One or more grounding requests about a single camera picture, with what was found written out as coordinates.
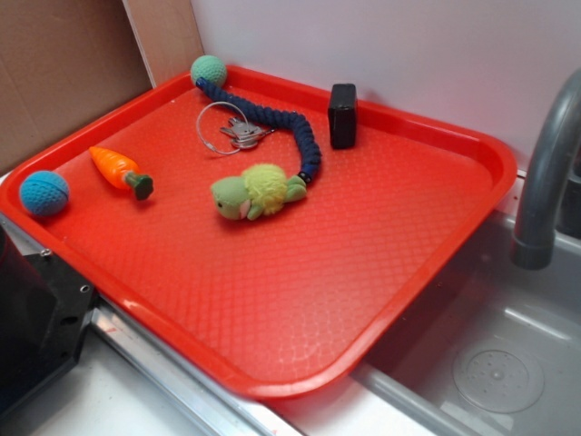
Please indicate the grey sink faucet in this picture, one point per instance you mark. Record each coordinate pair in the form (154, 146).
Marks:
(550, 200)

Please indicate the small black box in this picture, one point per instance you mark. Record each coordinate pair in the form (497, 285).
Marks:
(342, 116)

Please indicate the orange toy carrot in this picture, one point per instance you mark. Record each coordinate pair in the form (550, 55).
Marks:
(122, 172)

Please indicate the green plush turtle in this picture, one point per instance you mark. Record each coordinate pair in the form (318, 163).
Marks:
(261, 190)

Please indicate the grey plastic sink basin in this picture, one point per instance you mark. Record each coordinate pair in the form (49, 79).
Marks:
(487, 348)

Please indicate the silver keys on wire ring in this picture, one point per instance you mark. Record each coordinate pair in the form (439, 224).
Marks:
(243, 134)

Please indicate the red plastic tray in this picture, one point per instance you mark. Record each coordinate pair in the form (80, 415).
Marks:
(286, 304)

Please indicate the blue rubber ball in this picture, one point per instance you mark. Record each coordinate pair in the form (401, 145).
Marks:
(44, 193)

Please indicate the brown cardboard panel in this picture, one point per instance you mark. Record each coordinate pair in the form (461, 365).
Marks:
(66, 63)

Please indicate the green rubber ball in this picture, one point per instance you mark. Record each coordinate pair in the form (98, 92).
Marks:
(210, 68)

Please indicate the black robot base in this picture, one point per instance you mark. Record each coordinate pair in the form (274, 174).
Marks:
(45, 309)

